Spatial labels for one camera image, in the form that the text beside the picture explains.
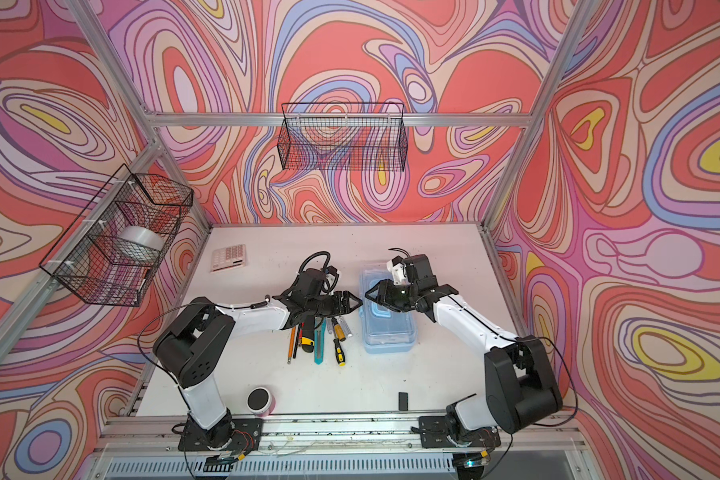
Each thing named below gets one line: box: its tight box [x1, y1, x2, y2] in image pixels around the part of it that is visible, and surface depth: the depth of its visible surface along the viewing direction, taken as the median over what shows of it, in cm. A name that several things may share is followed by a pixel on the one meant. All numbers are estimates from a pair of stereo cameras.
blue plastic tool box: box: [359, 268, 417, 354], surface depth 84 cm
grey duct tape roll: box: [117, 226, 166, 263], surface depth 74 cm
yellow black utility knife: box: [301, 315, 315, 353], surface depth 90 cm
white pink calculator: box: [210, 244, 247, 273], surface depth 110 cm
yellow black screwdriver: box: [333, 338, 347, 367], surface depth 87 cm
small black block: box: [398, 392, 409, 411], surface depth 80 cm
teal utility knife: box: [314, 316, 327, 365], surface depth 90 cm
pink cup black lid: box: [246, 386, 276, 417], surface depth 76 cm
